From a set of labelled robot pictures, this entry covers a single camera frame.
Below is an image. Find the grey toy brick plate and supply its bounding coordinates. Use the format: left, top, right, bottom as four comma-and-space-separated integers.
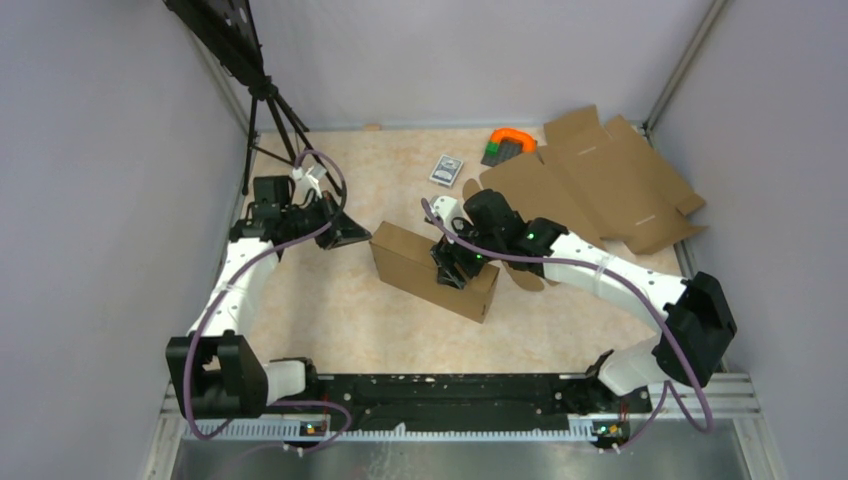
481, 141, 522, 167

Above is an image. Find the blue playing card deck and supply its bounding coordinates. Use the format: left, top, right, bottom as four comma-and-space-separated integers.
428, 155, 464, 188

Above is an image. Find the black tripod stand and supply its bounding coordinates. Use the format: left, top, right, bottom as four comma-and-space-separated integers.
242, 76, 329, 194

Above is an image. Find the orange curved toy piece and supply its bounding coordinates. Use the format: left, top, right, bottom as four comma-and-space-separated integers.
489, 127, 537, 153

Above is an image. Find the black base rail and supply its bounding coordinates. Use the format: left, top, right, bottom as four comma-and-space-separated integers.
297, 373, 653, 433

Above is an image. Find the brown cardboard box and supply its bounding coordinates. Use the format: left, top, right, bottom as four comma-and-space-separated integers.
462, 105, 705, 255
369, 220, 548, 325

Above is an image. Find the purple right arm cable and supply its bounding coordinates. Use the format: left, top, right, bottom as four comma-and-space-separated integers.
421, 197, 715, 455

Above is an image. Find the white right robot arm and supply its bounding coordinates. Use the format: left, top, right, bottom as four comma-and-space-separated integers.
421, 189, 737, 412

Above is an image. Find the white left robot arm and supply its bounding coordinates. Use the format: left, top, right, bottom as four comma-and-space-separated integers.
165, 169, 371, 420

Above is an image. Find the black perforated board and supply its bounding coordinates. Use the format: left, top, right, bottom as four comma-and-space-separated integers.
164, 0, 266, 87

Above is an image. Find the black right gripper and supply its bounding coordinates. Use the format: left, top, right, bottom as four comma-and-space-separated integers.
430, 215, 503, 291

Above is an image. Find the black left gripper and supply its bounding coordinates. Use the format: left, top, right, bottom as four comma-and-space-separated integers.
282, 191, 371, 251

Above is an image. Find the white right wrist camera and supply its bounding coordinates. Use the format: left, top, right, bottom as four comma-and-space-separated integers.
428, 195, 467, 234

